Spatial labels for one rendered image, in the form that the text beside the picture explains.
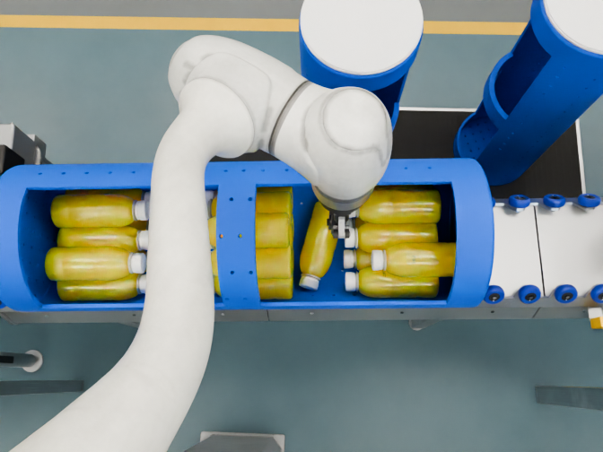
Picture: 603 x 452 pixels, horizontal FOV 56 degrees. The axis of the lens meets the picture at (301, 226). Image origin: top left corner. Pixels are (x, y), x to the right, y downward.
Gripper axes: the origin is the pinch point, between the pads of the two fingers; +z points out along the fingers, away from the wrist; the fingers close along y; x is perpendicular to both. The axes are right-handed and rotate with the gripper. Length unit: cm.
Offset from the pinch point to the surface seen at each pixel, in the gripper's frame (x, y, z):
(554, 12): -50, 52, 16
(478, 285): -24.2, -11.3, 2.1
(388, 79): -13.2, 38.9, 20.5
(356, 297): -4.3, -11.0, 17.9
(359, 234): -4.7, 0.5, 12.0
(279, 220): 10.4, 1.1, 3.0
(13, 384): 90, -28, 70
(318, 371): 3, -24, 120
